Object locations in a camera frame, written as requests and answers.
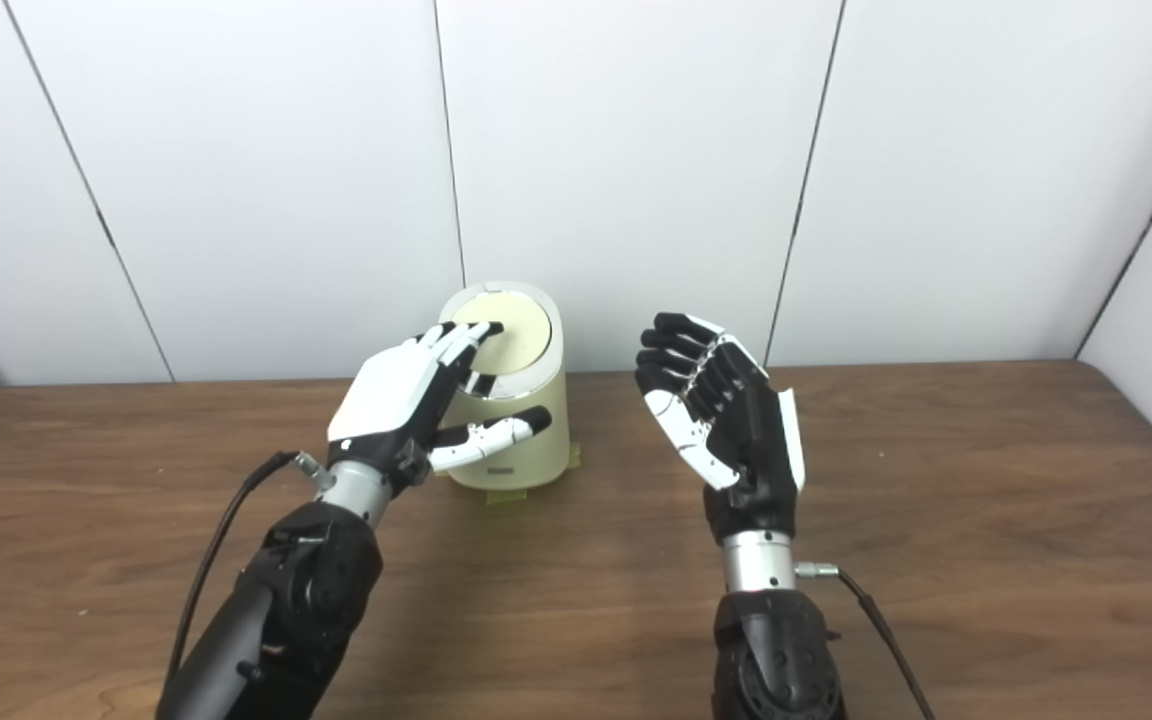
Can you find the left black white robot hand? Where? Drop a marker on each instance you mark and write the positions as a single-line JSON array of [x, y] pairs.
[[386, 400]]

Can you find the cream round bin lid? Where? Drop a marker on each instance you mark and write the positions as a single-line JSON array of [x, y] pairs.
[[521, 340]]

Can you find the cream cylindrical trash bin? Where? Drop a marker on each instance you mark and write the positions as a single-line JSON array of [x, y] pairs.
[[546, 400]]

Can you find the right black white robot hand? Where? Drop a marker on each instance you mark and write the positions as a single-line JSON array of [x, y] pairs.
[[751, 440]]

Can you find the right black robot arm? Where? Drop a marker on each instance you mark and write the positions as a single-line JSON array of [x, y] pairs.
[[776, 650]]

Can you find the yellow tape under bin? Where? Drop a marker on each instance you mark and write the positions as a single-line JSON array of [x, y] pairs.
[[508, 496]]

